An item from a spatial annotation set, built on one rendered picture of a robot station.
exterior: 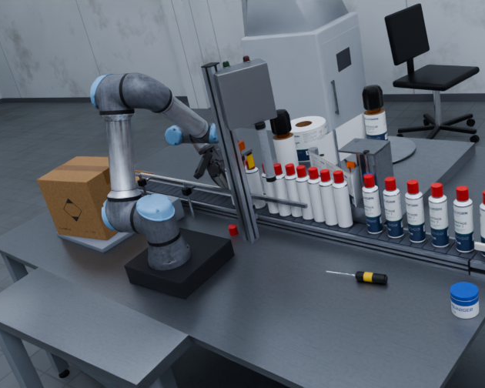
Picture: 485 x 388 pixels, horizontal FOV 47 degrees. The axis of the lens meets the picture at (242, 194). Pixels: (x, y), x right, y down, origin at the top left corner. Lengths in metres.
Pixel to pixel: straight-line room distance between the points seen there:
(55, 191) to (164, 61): 5.42
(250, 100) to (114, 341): 0.87
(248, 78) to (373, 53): 4.19
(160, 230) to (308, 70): 2.94
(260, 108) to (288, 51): 2.79
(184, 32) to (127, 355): 5.57
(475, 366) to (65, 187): 1.74
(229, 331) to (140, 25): 6.46
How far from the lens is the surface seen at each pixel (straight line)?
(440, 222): 1.76
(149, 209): 1.84
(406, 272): 1.80
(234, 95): 1.83
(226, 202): 2.31
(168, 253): 1.90
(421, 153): 2.47
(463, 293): 1.59
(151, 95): 1.84
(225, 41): 6.93
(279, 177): 2.03
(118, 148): 1.91
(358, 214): 1.96
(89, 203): 2.32
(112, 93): 1.88
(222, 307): 1.79
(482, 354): 2.43
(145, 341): 1.76
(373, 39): 5.92
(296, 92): 4.70
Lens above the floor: 1.85
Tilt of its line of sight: 24 degrees down
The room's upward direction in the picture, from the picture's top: 13 degrees counter-clockwise
